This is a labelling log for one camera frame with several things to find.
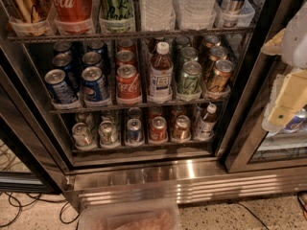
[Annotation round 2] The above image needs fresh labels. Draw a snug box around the second row coke can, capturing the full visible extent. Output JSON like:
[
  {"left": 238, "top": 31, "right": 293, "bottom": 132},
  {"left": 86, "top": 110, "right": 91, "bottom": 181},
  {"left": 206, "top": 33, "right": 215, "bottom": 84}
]
[{"left": 116, "top": 50, "right": 136, "bottom": 67}]

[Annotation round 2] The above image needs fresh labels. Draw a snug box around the second row right Pepsi can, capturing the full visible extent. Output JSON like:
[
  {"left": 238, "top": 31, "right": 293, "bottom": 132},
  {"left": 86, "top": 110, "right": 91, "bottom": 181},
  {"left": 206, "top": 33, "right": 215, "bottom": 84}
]
[{"left": 82, "top": 52, "right": 105, "bottom": 69}]

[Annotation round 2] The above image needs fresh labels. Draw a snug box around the clear water bottle right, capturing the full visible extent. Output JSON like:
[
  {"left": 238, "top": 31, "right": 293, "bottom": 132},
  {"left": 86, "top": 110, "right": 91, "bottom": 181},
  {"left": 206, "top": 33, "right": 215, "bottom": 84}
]
[{"left": 176, "top": 0, "right": 216, "bottom": 31}]

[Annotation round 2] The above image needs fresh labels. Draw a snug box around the orange can bottom shelf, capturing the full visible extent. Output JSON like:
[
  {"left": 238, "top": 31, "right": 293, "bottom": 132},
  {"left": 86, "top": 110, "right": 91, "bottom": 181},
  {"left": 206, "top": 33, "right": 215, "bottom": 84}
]
[{"left": 172, "top": 115, "right": 191, "bottom": 140}]

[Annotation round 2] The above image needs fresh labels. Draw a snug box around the second row pepsi can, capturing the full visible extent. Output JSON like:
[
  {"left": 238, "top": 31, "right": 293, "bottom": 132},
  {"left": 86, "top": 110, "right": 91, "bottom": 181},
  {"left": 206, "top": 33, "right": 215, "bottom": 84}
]
[
  {"left": 82, "top": 52, "right": 105, "bottom": 69},
  {"left": 52, "top": 54, "right": 81, "bottom": 92}
]

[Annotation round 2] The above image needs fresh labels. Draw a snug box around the blue can behind door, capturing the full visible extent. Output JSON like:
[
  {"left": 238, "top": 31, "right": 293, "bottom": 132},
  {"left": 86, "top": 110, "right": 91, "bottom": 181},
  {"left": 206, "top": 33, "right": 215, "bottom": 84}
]
[{"left": 283, "top": 108, "right": 307, "bottom": 133}]

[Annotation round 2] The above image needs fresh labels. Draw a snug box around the silver blue can top shelf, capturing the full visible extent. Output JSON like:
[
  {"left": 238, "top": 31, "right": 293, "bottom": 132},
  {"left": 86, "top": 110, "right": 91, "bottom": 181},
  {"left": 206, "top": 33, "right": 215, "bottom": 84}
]
[{"left": 218, "top": 0, "right": 252, "bottom": 28}]

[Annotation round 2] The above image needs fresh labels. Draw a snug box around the blue silver can bottom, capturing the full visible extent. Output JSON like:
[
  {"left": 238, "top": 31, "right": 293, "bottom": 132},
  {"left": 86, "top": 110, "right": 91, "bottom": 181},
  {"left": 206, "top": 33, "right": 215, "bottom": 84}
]
[{"left": 127, "top": 119, "right": 142, "bottom": 143}]

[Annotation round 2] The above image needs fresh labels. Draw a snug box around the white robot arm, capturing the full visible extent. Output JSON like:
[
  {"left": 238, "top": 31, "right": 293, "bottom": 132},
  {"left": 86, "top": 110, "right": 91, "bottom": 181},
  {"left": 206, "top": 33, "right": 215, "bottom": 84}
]
[{"left": 261, "top": 2, "right": 307, "bottom": 132}]

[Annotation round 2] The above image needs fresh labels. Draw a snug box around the steel fridge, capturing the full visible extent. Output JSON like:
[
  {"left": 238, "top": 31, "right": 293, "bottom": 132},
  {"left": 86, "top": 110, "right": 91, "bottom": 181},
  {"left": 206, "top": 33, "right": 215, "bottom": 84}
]
[{"left": 0, "top": 0, "right": 307, "bottom": 210}]

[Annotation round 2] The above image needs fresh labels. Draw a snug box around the front right Pepsi can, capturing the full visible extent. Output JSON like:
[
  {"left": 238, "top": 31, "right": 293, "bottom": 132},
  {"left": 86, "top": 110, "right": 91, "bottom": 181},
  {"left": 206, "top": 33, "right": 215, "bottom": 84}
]
[{"left": 82, "top": 67, "right": 110, "bottom": 102}]

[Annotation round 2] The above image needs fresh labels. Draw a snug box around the red coke can bottom shelf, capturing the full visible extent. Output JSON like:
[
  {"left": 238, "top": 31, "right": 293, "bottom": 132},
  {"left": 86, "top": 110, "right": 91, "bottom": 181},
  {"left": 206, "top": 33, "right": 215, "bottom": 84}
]
[{"left": 150, "top": 116, "right": 167, "bottom": 141}]

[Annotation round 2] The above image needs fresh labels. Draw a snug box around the black floor cable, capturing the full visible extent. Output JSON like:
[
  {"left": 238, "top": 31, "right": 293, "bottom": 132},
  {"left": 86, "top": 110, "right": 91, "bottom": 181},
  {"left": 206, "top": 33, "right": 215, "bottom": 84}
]
[{"left": 0, "top": 191, "right": 80, "bottom": 228}]

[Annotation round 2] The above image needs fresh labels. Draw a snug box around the clear plastic bin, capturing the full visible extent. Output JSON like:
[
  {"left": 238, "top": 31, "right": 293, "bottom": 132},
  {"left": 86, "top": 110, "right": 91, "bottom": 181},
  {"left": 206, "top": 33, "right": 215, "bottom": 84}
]
[{"left": 78, "top": 199, "right": 181, "bottom": 230}]

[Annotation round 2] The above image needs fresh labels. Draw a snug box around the second row green can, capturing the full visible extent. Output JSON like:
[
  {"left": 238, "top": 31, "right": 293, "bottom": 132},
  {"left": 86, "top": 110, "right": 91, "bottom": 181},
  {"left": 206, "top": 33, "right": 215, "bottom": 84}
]
[{"left": 178, "top": 47, "right": 199, "bottom": 64}]

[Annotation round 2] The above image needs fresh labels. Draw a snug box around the red coke can shelf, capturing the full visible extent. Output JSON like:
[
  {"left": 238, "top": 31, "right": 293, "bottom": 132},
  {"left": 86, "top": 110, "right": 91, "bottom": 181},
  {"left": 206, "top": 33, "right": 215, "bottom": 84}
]
[
  {"left": 116, "top": 64, "right": 140, "bottom": 100},
  {"left": 52, "top": 0, "right": 92, "bottom": 35},
  {"left": 150, "top": 116, "right": 167, "bottom": 141}
]

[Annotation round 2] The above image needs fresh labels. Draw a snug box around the green LaCroix can top shelf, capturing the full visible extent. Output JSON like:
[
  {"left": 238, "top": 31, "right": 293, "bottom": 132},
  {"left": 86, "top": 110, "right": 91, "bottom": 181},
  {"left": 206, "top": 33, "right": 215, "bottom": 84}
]
[{"left": 100, "top": 0, "right": 133, "bottom": 33}]

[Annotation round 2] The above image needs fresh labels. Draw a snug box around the green can middle shelf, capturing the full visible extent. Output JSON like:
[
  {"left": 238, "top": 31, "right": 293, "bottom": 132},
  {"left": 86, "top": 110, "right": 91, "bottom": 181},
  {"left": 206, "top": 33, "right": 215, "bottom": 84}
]
[{"left": 177, "top": 61, "right": 201, "bottom": 95}]

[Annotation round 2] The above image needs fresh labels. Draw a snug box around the silver can bottom far left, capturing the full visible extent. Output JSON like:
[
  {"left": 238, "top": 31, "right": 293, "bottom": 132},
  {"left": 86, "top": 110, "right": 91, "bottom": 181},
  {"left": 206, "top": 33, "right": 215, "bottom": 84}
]
[{"left": 72, "top": 123, "right": 93, "bottom": 148}]

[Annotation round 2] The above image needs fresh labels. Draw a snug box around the second row gold can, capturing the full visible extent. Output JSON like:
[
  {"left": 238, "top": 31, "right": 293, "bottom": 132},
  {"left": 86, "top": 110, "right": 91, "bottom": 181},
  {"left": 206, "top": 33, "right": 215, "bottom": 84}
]
[{"left": 207, "top": 46, "right": 227, "bottom": 65}]

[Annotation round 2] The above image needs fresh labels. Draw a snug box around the clear water bottle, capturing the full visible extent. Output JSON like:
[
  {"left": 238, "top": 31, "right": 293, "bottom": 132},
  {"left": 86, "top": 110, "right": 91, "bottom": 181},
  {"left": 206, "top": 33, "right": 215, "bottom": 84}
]
[
  {"left": 140, "top": 0, "right": 176, "bottom": 32},
  {"left": 176, "top": 0, "right": 216, "bottom": 31}
]

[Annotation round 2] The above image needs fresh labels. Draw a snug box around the brown tea bottle middle shelf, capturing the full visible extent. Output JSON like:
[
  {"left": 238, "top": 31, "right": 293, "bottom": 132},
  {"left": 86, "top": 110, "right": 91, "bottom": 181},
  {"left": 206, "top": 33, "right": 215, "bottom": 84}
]
[{"left": 150, "top": 42, "right": 173, "bottom": 98}]

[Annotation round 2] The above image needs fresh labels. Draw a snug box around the gold can top shelf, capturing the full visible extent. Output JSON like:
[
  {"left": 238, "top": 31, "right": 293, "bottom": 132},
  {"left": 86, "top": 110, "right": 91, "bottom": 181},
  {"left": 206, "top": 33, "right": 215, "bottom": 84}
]
[{"left": 2, "top": 0, "right": 51, "bottom": 36}]

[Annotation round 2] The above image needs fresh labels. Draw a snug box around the red coke can middle shelf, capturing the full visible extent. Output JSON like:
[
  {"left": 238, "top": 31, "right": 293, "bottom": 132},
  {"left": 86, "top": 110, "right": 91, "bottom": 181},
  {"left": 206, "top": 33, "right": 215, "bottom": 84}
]
[{"left": 116, "top": 64, "right": 140, "bottom": 100}]

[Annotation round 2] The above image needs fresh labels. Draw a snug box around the second row left Pepsi can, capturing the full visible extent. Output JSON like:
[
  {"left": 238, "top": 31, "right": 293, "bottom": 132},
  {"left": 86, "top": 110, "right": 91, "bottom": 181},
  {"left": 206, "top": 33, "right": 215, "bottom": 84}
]
[{"left": 52, "top": 54, "right": 81, "bottom": 92}]

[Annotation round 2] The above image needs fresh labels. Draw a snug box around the gold can shelf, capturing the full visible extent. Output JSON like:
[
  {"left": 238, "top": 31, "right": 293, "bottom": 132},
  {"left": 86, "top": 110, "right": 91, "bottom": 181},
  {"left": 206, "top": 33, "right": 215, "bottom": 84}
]
[
  {"left": 206, "top": 59, "right": 234, "bottom": 93},
  {"left": 2, "top": 0, "right": 51, "bottom": 36}
]

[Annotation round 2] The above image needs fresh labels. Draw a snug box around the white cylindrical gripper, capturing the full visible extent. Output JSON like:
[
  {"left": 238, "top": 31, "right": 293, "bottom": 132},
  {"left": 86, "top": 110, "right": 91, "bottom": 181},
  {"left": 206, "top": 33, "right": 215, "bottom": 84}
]
[{"left": 261, "top": 29, "right": 307, "bottom": 132}]

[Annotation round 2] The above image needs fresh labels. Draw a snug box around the small tea bottle bottom shelf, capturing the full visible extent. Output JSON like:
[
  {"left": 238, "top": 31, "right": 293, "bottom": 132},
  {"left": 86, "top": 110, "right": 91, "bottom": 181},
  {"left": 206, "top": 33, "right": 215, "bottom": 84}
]
[{"left": 195, "top": 103, "right": 217, "bottom": 139}]

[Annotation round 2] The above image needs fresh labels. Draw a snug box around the gold can middle shelf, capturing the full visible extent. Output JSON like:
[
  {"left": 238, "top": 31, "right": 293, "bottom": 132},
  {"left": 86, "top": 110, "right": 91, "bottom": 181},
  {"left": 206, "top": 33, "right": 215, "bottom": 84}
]
[{"left": 206, "top": 59, "right": 234, "bottom": 93}]

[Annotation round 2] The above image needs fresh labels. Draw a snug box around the glass fridge door right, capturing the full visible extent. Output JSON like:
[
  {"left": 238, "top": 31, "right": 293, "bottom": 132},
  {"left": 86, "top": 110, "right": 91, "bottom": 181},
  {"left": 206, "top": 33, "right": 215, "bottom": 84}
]
[{"left": 221, "top": 0, "right": 307, "bottom": 173}]

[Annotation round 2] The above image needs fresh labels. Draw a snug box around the front left Pepsi can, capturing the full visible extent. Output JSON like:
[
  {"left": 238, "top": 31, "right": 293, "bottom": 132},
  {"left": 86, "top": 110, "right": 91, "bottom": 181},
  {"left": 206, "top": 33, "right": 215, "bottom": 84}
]
[{"left": 44, "top": 69, "right": 78, "bottom": 104}]

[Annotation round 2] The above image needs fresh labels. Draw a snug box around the red coke can top shelf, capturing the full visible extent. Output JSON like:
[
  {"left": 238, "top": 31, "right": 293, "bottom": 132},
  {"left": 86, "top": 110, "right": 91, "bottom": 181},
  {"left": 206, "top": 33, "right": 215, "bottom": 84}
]
[{"left": 52, "top": 0, "right": 92, "bottom": 35}]

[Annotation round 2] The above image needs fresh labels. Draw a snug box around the clear water bottle left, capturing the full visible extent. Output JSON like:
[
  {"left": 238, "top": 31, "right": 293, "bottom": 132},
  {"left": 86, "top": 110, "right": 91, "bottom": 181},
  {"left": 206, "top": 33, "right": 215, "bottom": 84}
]
[{"left": 140, "top": 0, "right": 176, "bottom": 32}]

